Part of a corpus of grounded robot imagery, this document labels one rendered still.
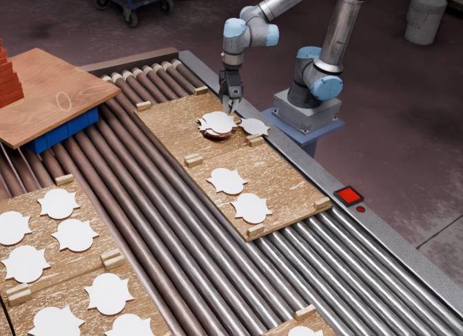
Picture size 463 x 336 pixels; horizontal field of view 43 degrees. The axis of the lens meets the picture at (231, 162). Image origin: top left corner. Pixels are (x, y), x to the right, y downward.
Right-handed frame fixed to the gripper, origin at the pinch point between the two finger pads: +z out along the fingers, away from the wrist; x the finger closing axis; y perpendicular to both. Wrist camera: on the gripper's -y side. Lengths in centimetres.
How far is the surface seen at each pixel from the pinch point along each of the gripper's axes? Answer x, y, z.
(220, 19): -60, 309, 103
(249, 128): -8.3, -0.1, 8.2
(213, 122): 6.2, -0.5, 4.4
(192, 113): 11.8, 14.3, 9.7
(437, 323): -41, -95, 11
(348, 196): -35, -41, 10
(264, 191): -6.0, -35.6, 9.7
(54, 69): 65, 36, -1
